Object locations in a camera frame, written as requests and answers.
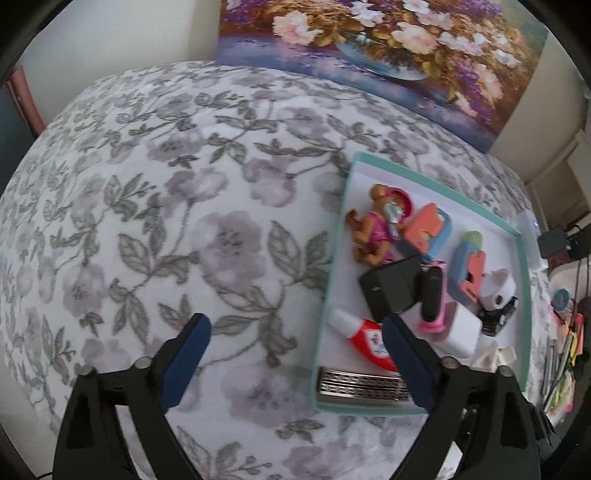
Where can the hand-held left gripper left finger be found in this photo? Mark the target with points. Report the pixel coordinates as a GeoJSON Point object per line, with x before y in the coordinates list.
{"type": "Point", "coordinates": [184, 364]}

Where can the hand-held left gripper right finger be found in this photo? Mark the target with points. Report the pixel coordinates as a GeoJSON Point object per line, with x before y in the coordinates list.
{"type": "Point", "coordinates": [411, 364]}

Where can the red glue bottle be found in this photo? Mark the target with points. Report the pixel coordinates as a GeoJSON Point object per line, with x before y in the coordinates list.
{"type": "Point", "coordinates": [369, 341]}

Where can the metal harmonica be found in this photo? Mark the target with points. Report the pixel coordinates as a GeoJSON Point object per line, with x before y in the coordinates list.
{"type": "Point", "coordinates": [360, 385]}

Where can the white charger plug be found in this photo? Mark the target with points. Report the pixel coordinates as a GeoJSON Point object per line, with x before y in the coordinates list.
{"type": "Point", "coordinates": [461, 330]}

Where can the pink smartwatch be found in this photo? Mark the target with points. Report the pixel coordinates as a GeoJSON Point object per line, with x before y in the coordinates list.
{"type": "Point", "coordinates": [432, 295]}

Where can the black charger plug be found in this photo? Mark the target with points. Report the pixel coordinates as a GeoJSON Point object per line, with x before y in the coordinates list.
{"type": "Point", "coordinates": [392, 288]}

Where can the white hair clip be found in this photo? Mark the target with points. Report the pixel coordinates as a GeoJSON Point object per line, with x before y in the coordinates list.
{"type": "Point", "coordinates": [494, 357]}

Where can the black toy car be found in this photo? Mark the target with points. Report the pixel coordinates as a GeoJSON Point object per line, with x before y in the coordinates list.
{"type": "Point", "coordinates": [498, 321]}

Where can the white smartwatch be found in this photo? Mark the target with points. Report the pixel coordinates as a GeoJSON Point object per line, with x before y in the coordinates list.
{"type": "Point", "coordinates": [498, 288]}

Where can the pup toy figure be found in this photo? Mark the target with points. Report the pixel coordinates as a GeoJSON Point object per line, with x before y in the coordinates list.
{"type": "Point", "coordinates": [374, 230]}

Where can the teal shallow cardboard box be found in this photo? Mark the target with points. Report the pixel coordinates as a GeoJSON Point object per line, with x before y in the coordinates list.
{"type": "Point", "coordinates": [429, 198]}

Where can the grey metal tool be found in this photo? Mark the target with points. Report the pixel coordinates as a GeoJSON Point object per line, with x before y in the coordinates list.
{"type": "Point", "coordinates": [551, 369]}

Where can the floral blanket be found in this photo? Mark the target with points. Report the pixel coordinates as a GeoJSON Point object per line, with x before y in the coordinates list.
{"type": "Point", "coordinates": [161, 207]}

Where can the pile of colourful stationery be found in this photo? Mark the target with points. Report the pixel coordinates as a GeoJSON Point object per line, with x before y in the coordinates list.
{"type": "Point", "coordinates": [570, 360]}

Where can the round colourful tin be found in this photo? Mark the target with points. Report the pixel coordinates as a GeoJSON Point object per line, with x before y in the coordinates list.
{"type": "Point", "coordinates": [563, 301]}

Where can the white power strip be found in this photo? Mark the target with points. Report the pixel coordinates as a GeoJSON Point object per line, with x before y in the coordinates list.
{"type": "Point", "coordinates": [534, 230]}

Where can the black power adapter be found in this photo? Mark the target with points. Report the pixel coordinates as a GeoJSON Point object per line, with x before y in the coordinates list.
{"type": "Point", "coordinates": [554, 242]}

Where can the pink pole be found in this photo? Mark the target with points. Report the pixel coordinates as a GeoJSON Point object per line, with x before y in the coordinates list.
{"type": "Point", "coordinates": [30, 101]}

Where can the flower painting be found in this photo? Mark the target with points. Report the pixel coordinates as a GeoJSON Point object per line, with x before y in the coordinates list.
{"type": "Point", "coordinates": [392, 55]}

